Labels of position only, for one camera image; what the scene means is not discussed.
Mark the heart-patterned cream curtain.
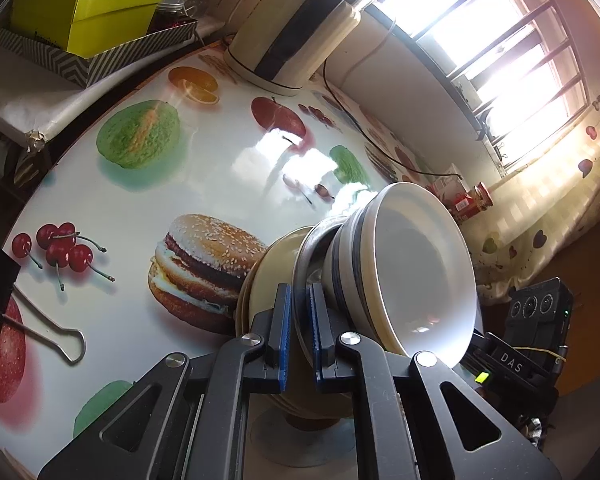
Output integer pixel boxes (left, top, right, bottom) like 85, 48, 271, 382
460, 85, 600, 306

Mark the striped grey tray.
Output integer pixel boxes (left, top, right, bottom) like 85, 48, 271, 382
0, 17, 199, 90

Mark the large green box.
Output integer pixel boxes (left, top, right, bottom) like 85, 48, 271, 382
10, 0, 173, 58

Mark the red-labelled glass jar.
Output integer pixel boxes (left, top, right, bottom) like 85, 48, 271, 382
450, 183, 495, 223

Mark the black binder clip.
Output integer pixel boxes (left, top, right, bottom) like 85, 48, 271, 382
0, 245, 87, 363

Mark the barred window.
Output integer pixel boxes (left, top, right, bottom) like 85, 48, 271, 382
370, 0, 596, 176

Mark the medium cream plate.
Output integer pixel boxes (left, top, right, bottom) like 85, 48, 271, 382
245, 225, 331, 341

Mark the black power cable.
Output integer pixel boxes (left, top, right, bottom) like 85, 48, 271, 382
322, 60, 462, 182

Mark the cream electric kettle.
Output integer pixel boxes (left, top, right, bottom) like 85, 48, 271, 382
223, 0, 363, 97

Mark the white plastic container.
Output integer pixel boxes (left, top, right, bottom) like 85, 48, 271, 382
432, 175, 463, 206

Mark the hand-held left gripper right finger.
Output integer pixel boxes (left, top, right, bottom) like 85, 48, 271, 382
307, 282, 563, 480

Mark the small white blue-banded bowl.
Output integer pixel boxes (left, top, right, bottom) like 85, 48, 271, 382
357, 182, 479, 368

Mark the large cream plate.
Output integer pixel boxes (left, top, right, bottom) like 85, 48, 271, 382
234, 260, 353, 421

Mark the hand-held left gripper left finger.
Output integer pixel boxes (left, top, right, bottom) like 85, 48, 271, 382
37, 284, 294, 480

